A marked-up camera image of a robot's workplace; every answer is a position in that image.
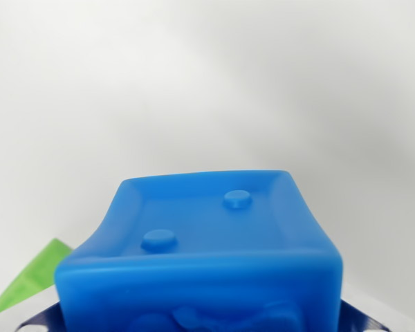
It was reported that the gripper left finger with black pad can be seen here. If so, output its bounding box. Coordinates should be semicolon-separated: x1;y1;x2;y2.
0;282;64;332

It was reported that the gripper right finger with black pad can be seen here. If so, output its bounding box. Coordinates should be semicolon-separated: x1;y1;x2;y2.
339;287;415;332

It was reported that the blue embossed soft cube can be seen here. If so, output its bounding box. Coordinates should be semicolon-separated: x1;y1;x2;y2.
54;169;344;332

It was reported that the green embossed soft cube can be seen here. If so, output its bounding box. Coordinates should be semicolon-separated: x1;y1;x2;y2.
0;237;73;311

